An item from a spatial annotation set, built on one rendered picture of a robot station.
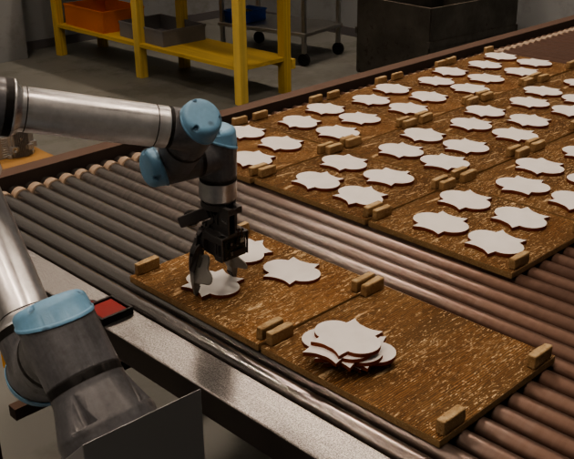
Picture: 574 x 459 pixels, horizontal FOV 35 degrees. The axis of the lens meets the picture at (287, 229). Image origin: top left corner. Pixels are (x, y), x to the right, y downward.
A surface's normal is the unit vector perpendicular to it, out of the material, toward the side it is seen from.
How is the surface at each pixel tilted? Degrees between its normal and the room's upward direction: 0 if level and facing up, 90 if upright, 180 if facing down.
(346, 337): 0
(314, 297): 0
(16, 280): 47
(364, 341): 0
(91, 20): 90
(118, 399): 29
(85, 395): 39
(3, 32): 90
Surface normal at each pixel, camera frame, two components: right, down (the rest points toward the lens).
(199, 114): 0.41, -0.40
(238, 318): -0.01, -0.91
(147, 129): 0.36, 0.36
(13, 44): 0.67, 0.29
